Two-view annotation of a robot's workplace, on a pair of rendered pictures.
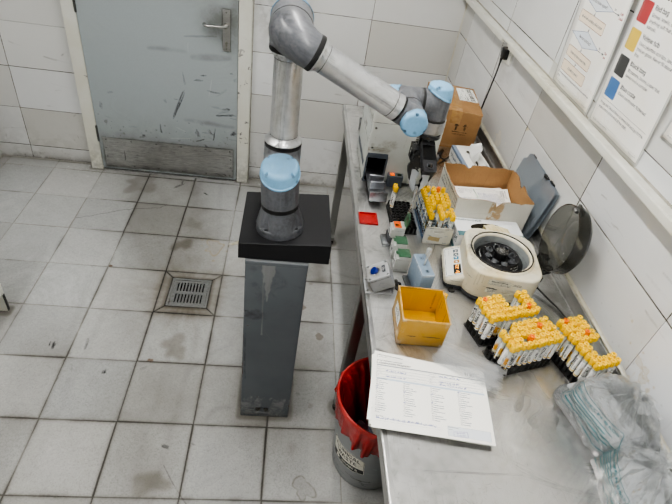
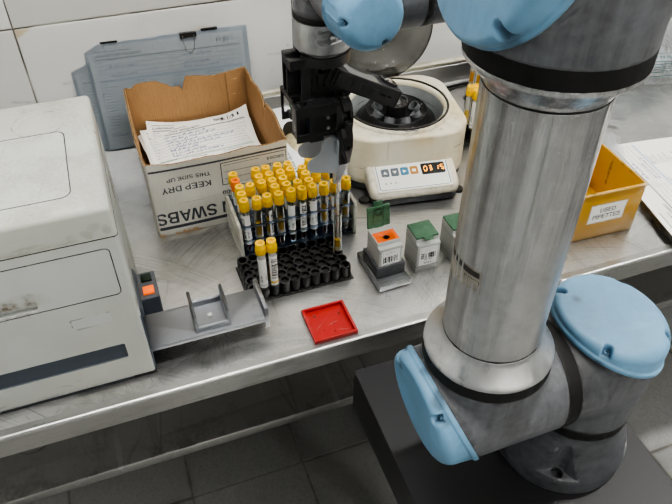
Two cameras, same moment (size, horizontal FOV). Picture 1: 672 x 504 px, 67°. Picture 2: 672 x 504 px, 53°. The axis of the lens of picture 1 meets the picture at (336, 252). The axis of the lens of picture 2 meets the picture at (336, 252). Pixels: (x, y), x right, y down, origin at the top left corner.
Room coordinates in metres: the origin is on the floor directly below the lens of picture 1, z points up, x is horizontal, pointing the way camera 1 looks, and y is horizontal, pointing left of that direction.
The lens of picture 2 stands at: (1.63, 0.59, 1.64)
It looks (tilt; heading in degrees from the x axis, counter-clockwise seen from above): 42 degrees down; 259
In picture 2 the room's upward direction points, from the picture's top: straight up
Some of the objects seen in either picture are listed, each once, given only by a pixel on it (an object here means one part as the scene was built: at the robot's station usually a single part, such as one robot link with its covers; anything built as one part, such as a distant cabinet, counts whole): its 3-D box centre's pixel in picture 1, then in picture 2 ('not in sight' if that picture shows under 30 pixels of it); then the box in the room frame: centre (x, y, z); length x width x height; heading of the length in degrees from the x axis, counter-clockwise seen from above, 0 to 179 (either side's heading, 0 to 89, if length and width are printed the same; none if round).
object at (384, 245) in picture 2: (396, 231); (384, 250); (1.40, -0.19, 0.92); 0.05 x 0.04 x 0.06; 101
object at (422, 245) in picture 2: (398, 247); (422, 245); (1.33, -0.20, 0.91); 0.05 x 0.04 x 0.07; 99
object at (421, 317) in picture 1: (419, 316); (584, 192); (1.01, -0.26, 0.93); 0.13 x 0.13 x 0.10; 6
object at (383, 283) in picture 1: (386, 277); not in sight; (1.16, -0.17, 0.92); 0.13 x 0.07 x 0.08; 99
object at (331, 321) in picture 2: (368, 218); (329, 321); (1.50, -0.09, 0.88); 0.07 x 0.07 x 0.01; 9
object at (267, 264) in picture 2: (403, 207); (292, 247); (1.54, -0.21, 0.93); 0.17 x 0.09 x 0.11; 9
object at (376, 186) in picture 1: (375, 180); (194, 316); (1.70, -0.10, 0.92); 0.21 x 0.07 x 0.05; 9
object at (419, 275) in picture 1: (420, 276); not in sight; (1.18, -0.27, 0.92); 0.10 x 0.07 x 0.10; 15
